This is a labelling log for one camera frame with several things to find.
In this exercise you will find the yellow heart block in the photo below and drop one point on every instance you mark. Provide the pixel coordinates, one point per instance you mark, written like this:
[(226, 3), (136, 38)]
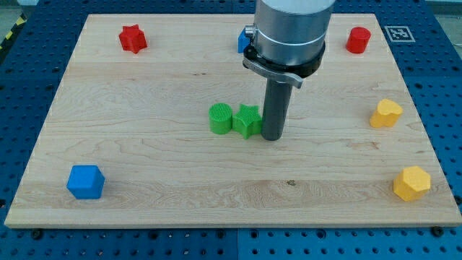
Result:
[(386, 114)]

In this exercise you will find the yellow hexagon block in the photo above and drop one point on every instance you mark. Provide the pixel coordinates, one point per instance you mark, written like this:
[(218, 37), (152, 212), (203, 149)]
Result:
[(412, 183)]

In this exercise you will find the blue pentagon block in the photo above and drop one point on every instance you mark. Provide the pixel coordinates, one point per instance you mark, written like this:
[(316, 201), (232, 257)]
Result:
[(86, 182)]

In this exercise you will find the blue block behind arm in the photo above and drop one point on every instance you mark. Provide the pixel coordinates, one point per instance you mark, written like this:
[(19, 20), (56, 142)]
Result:
[(242, 41)]

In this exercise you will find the wooden board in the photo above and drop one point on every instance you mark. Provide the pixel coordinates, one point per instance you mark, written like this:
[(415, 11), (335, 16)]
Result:
[(143, 120)]

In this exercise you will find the red star block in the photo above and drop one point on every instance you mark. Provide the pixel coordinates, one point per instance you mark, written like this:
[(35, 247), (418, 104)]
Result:
[(132, 39)]

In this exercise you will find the green star block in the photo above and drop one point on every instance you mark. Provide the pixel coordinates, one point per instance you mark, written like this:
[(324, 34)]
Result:
[(247, 121)]

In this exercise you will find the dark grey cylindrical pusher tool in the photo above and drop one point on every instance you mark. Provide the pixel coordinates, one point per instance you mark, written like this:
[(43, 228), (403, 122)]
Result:
[(275, 108)]

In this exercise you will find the white fiducial marker tag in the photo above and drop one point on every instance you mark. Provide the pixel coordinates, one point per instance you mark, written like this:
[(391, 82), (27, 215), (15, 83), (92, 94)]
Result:
[(399, 34)]

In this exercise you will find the red cylinder block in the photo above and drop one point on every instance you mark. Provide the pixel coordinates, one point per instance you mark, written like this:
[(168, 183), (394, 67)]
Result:
[(358, 39)]

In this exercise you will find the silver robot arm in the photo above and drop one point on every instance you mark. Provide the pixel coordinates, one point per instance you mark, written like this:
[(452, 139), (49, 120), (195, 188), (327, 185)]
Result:
[(287, 39)]

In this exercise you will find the green cylinder block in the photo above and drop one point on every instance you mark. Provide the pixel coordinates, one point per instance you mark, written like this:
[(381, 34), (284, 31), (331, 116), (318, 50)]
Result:
[(220, 118)]

